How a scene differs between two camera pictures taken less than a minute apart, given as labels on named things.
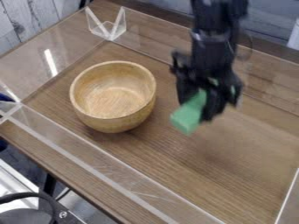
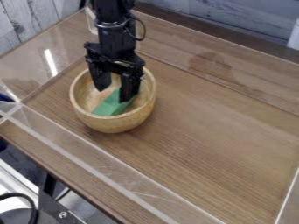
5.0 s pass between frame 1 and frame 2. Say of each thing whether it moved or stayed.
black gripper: moved
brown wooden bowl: stayed
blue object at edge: stayed
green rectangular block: moved
